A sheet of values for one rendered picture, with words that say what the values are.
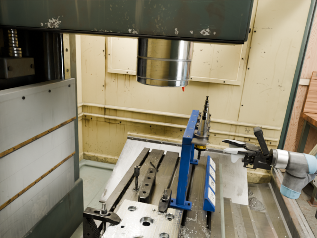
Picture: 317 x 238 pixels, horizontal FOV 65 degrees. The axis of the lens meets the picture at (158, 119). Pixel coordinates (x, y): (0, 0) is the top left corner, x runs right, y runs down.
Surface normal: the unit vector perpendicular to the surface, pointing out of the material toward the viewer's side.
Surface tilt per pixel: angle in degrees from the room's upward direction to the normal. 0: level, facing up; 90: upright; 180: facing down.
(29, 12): 90
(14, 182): 90
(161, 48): 90
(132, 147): 24
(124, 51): 90
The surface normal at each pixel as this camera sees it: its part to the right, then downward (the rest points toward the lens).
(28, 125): 0.97, 0.13
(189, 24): -0.22, 0.27
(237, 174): -0.03, -0.76
